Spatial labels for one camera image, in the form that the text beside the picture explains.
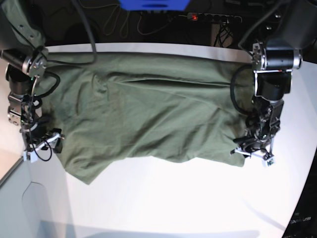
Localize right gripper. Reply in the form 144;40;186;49
20;123;65;155

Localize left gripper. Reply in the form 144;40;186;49
234;133;274;158

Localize green t-shirt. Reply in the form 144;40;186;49
42;53;246;184

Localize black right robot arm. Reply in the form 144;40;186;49
0;0;63;157

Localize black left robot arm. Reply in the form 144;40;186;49
230;0;317;161

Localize white power strip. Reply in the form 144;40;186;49
187;12;243;24

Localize blue plastic bin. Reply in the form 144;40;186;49
119;0;190;11

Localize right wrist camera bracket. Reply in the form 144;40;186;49
22;132;62;163

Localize black tangled cables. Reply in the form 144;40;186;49
212;22;236;48

